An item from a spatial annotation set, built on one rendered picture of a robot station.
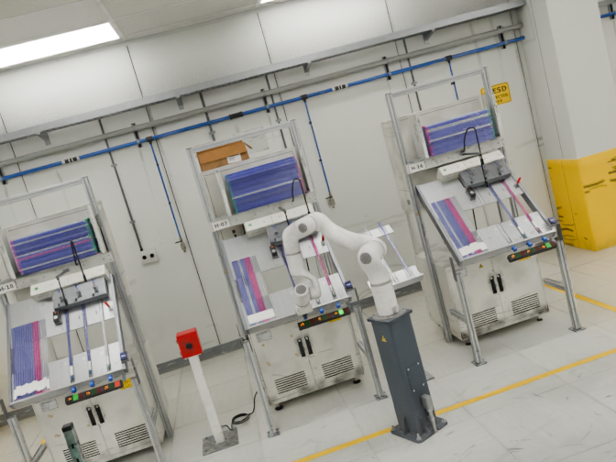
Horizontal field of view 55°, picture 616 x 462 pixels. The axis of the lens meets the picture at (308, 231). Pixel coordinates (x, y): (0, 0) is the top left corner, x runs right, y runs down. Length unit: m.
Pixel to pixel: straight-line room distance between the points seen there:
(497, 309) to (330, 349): 1.25
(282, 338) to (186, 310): 1.80
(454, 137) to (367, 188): 1.58
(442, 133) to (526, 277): 1.21
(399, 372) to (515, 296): 1.49
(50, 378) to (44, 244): 0.86
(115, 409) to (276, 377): 1.08
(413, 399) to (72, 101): 3.88
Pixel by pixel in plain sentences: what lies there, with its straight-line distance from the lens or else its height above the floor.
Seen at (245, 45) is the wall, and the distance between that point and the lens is 5.67.
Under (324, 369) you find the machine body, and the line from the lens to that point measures 4.23.
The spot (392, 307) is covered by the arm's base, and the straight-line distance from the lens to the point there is 3.28.
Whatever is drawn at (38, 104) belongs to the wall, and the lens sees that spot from 5.77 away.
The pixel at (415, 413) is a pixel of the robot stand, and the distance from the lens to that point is 3.47.
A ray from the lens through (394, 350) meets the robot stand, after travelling 3.31.
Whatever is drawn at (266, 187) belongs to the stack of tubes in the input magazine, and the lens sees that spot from 4.07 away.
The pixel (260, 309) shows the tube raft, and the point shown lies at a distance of 3.79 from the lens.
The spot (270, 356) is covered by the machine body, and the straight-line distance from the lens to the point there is 4.14.
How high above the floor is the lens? 1.75
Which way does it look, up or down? 9 degrees down
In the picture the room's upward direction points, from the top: 16 degrees counter-clockwise
